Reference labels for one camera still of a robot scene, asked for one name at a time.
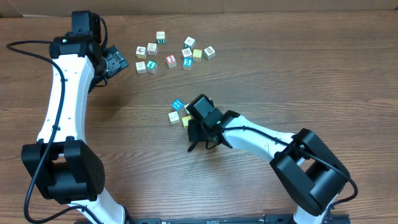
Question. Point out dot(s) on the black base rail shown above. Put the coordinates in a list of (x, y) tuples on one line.
[(211, 220)]

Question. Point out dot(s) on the blue number 5 block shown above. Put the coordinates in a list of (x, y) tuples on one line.
[(187, 63)]

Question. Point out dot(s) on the green number 4 block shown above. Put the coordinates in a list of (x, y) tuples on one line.
[(151, 66)]

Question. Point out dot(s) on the blue symbol block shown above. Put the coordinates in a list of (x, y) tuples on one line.
[(177, 105)]

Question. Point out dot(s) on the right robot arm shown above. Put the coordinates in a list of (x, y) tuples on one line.
[(310, 173)]

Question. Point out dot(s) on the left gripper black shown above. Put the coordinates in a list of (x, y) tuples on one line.
[(116, 61)]

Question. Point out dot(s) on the block with green R side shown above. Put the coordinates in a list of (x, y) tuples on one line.
[(160, 37)]

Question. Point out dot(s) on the acorn picture block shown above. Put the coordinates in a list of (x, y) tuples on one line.
[(141, 52)]

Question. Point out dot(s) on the white block brown picture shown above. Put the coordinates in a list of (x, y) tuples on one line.
[(187, 53)]

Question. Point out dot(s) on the red number 3 block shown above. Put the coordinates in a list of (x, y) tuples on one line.
[(171, 61)]

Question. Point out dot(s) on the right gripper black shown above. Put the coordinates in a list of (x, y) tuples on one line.
[(195, 131)]

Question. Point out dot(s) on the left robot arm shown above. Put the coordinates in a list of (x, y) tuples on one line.
[(61, 165)]

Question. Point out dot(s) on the white block red drawing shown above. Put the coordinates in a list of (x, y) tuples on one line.
[(209, 52)]

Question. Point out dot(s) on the white letter L block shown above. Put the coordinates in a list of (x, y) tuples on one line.
[(174, 117)]

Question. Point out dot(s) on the yellow block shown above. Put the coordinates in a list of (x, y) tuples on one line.
[(185, 121), (197, 55)]

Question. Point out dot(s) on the white block top right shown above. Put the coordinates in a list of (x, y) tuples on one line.
[(189, 43)]

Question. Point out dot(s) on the yellow top block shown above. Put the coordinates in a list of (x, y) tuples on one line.
[(197, 55)]

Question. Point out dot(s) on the white letter J block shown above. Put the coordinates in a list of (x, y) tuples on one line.
[(141, 67)]

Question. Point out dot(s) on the white letter E block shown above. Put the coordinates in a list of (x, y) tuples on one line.
[(152, 49)]

